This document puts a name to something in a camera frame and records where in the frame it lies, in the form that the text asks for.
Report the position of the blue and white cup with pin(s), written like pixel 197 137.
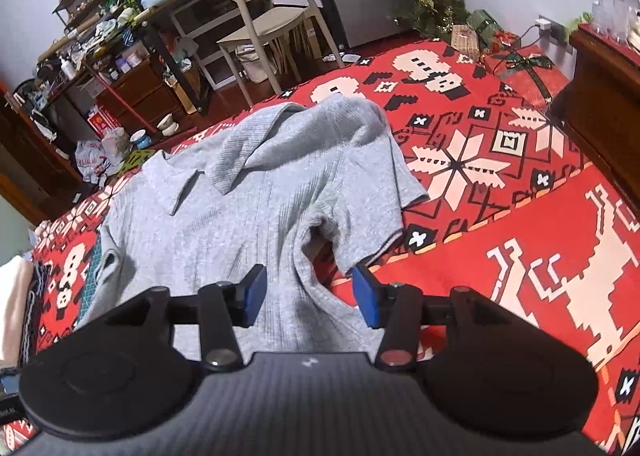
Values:
pixel 141 139

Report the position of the red patterned blanket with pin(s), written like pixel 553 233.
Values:
pixel 500 236

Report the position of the red broom stick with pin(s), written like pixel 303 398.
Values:
pixel 115 93

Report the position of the brown wooden drawer cabinet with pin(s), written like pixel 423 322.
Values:
pixel 145 95

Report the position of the white storage bin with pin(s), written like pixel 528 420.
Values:
pixel 256 64

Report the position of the clear glass bottles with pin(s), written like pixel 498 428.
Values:
pixel 615 15

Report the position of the green wrapped gift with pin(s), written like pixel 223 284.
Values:
pixel 482 25

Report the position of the straw-coloured gift box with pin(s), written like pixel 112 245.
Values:
pixel 464 39

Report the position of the red and white carton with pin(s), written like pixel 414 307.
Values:
pixel 104 121

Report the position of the green cutting mat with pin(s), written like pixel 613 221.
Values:
pixel 93 261

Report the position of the folded white cloth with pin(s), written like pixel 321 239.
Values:
pixel 15 311

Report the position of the grey ribbed polo shirt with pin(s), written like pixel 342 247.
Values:
pixel 250 216

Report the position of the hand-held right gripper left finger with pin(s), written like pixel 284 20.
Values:
pixel 255 293

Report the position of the yellow-green lattice trivet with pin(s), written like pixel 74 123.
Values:
pixel 136 161

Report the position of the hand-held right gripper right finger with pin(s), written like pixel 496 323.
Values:
pixel 364 296

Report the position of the red gift box green ribbon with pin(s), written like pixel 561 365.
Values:
pixel 520 80

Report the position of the white bowl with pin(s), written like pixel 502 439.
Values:
pixel 166 124

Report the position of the white plastic bag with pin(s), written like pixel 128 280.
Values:
pixel 97 155

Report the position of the dark wooden cabinet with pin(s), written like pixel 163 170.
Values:
pixel 25 160

